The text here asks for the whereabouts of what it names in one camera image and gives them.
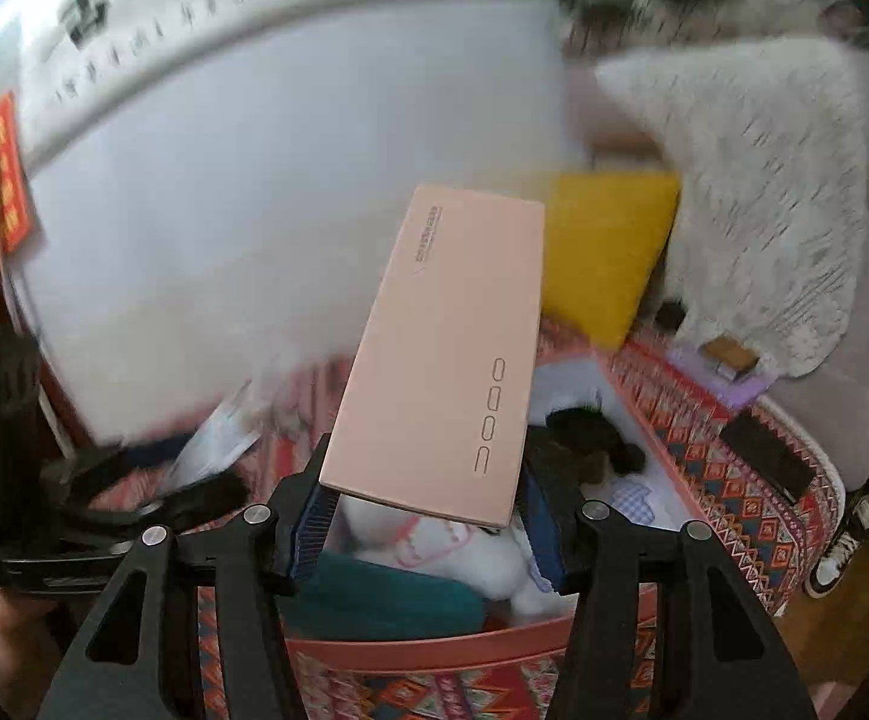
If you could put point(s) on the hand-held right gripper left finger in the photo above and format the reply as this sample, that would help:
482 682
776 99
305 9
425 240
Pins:
313 525

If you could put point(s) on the white calligraphy wall scroll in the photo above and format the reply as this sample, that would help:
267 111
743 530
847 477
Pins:
179 22

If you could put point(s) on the teal case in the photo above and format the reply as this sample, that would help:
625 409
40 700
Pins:
389 600

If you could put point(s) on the pink storage container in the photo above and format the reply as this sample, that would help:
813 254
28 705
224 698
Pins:
419 645

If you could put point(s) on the white lace blanket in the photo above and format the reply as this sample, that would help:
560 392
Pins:
764 202

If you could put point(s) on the small brown box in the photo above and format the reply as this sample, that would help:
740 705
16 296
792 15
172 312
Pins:
726 351

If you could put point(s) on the blue checked cloth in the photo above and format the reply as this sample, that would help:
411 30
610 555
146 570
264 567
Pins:
633 499

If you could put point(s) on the grey sofa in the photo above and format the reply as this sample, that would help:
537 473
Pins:
854 390

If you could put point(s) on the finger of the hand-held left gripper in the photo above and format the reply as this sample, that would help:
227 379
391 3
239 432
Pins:
89 472
187 502

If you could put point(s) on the pink cardboard box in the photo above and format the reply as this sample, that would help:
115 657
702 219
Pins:
442 360

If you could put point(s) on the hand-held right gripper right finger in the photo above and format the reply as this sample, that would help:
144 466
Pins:
547 540

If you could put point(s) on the yellow pillow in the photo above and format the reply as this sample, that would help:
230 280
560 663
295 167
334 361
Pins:
606 255

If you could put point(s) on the white plush toy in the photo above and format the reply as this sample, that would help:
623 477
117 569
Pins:
494 570

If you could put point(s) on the black flat case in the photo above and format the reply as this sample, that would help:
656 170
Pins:
768 457

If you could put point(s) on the black knit glove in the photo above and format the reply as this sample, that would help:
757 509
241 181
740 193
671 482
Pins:
576 442

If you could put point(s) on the person's left forearm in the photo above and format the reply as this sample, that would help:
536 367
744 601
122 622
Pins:
22 645

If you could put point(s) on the grey fluffy cloth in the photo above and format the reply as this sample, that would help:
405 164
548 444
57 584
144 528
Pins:
704 0

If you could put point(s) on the purple book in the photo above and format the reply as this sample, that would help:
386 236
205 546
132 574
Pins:
734 390

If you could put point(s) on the patterned red blanket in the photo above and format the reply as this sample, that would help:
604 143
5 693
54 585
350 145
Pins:
704 427

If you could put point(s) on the black and white shoe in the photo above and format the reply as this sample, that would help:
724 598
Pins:
839 547

